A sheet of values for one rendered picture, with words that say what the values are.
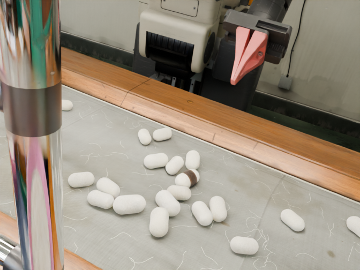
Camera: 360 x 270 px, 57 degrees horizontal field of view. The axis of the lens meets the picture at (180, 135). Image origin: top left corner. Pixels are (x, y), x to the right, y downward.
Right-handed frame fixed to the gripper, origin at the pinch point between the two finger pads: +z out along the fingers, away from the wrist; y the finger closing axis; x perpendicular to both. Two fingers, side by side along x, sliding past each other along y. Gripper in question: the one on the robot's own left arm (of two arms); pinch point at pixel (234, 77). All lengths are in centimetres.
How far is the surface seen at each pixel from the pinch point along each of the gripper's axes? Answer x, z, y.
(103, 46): 176, -88, -154
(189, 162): 1.5, 14.3, -0.9
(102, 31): 168, -96, -156
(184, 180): -1.6, 17.4, 0.3
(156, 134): 3.9, 11.6, -8.3
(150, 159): -0.7, 16.6, -5.5
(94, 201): -6.9, 24.9, -7.0
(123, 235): -6.9, 26.7, -1.9
